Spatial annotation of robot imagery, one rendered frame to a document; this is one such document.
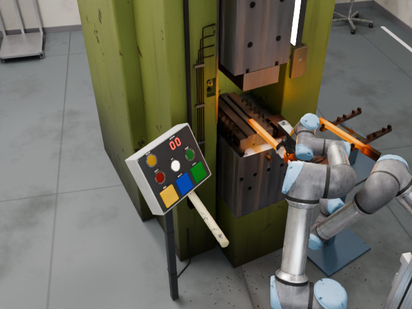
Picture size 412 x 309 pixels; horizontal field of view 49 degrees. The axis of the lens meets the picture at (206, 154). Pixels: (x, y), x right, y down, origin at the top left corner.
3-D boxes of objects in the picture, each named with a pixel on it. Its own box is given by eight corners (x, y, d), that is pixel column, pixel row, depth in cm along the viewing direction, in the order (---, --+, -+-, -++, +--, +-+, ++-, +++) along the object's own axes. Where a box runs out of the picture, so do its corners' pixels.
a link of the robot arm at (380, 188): (398, 206, 156) (317, 257, 193) (406, 187, 164) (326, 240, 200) (372, 184, 157) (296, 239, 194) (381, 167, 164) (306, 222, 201)
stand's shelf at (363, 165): (390, 167, 261) (391, 164, 259) (342, 194, 243) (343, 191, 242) (350, 141, 280) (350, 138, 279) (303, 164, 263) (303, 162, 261)
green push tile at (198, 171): (206, 175, 212) (201, 161, 210) (196, 183, 207) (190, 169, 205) (204, 175, 213) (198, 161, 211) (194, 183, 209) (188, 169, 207)
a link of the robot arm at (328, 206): (330, 221, 194) (333, 206, 189) (314, 205, 202) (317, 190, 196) (344, 214, 197) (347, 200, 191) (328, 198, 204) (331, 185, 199)
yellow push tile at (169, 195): (179, 198, 200) (172, 184, 198) (167, 208, 195) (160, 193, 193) (176, 198, 201) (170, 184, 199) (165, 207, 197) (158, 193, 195)
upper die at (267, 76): (278, 82, 221) (279, 64, 215) (243, 91, 215) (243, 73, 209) (236, 48, 251) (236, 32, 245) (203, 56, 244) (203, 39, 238)
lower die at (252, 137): (271, 140, 244) (273, 127, 238) (240, 150, 237) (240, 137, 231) (233, 102, 273) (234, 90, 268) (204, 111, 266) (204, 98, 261)
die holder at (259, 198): (291, 197, 272) (300, 138, 244) (236, 218, 259) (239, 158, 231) (244, 146, 311) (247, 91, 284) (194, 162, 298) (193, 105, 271)
